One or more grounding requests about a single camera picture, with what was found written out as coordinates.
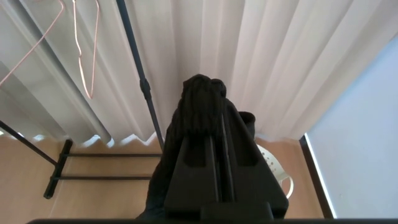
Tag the white laundry basket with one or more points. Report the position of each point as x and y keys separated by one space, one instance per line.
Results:
x=275 y=169

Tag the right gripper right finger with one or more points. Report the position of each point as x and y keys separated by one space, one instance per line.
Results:
x=252 y=183

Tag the pink clothes hanger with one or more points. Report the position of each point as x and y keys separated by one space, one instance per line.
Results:
x=31 y=50
x=91 y=96

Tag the white curtain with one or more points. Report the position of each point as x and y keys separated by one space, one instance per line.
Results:
x=280 y=62

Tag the black clothes rack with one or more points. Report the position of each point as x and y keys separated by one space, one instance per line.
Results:
x=144 y=85

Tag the black garment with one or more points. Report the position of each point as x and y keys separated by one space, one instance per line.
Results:
x=202 y=102

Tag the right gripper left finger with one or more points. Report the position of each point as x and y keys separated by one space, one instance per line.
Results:
x=192 y=180

